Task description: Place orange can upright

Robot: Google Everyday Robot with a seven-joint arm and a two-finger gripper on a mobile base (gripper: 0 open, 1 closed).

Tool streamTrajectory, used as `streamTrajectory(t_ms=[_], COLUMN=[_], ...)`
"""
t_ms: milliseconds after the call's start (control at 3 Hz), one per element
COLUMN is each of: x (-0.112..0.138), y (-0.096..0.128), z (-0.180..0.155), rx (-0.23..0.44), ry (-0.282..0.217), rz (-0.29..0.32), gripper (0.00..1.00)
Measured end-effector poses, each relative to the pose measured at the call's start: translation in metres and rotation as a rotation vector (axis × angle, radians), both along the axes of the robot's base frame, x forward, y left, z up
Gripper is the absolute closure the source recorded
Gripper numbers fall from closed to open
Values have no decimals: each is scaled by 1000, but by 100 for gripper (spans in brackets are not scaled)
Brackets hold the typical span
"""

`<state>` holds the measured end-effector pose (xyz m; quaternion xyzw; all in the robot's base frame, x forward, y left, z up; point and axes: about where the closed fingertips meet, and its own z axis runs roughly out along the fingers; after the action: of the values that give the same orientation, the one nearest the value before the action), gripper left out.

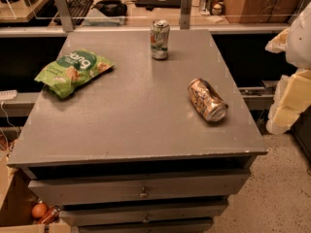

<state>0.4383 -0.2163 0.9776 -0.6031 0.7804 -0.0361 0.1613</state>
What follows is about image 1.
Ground drawer knob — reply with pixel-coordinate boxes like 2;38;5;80
139;187;149;199
142;215;151;224

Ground green white soda can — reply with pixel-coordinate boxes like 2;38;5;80
150;19;170;60

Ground orange bottle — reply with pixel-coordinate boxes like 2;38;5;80
37;207;60;225

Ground orange soda can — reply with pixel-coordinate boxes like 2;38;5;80
188;79;228;122

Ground orange ball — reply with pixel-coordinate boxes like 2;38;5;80
31;203;49;218

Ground black headphones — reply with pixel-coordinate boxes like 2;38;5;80
94;0;127;17

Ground green snack bag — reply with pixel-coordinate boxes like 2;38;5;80
35;50;114;99

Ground top drawer knob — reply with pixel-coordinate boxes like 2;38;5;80
139;187;149;199

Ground cardboard box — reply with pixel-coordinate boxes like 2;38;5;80
0;151;71;233

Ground black keyboard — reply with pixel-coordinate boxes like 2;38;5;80
60;0;94;25

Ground white power strip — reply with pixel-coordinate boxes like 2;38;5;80
0;90;17;101

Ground cans on back desk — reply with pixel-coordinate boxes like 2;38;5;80
199;0;225;16

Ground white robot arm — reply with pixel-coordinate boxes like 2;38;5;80
265;3;311;135

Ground black laptop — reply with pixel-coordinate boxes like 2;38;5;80
135;0;181;9

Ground grey drawer cabinet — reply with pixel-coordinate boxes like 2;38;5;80
9;30;265;233

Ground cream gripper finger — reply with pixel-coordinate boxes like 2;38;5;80
266;69;311;135
265;28;289;53

